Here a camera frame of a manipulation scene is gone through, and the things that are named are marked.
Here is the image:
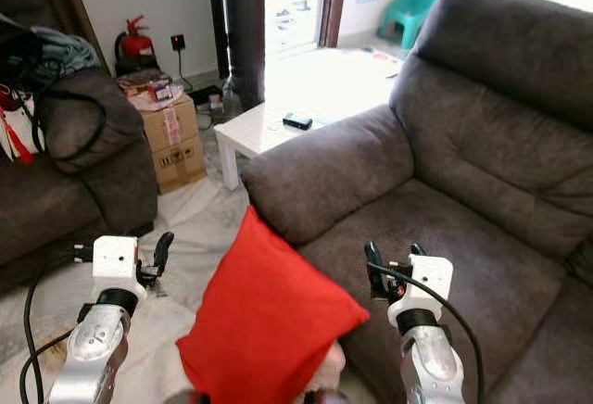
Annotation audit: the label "red pillow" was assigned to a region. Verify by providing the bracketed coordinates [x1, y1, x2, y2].
[176, 203, 372, 404]

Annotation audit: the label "white bag with red tassel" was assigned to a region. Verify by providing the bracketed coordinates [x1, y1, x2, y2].
[0, 84, 47, 164]

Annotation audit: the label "cardboard box with arrows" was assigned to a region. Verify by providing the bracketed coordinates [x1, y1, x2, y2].
[153, 135, 209, 194]

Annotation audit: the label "teal plastic stool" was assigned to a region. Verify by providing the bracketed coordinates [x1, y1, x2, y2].
[377, 0, 439, 50]

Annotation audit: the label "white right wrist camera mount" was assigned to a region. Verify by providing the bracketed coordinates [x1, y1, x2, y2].
[389, 256, 455, 326]

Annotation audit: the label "grey-blue cloth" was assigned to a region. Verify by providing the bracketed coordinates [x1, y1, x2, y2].
[37, 26, 103, 79]

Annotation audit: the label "black strap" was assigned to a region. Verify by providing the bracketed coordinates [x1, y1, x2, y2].
[32, 61, 105, 159]

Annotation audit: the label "printed papers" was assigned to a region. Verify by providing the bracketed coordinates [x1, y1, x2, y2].
[361, 45, 407, 79]

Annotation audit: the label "white coffee table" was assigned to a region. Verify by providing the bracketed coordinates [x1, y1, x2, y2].
[213, 47, 407, 192]

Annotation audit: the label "dark grey long sofa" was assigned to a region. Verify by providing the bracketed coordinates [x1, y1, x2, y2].
[0, 0, 160, 289]

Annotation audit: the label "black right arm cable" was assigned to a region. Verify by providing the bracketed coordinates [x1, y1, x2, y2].
[375, 260, 487, 404]

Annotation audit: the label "black sports bag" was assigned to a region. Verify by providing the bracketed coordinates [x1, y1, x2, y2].
[0, 17, 47, 76]

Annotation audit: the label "dark brown door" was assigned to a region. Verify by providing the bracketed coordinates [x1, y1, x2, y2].
[221, 0, 268, 113]

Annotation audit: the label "small cardboard box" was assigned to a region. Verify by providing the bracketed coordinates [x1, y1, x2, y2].
[141, 96, 200, 153]

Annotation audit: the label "tray of packaged goods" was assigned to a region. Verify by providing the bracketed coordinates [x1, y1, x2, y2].
[125, 69, 191, 111]

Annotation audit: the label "red fire extinguisher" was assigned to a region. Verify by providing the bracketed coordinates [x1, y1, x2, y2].
[114, 15, 157, 76]

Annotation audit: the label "brown door frame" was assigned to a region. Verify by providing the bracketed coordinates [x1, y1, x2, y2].
[317, 0, 351, 49]

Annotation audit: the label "dark grey two-seat sofa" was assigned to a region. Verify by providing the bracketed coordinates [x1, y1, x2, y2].
[241, 0, 593, 404]

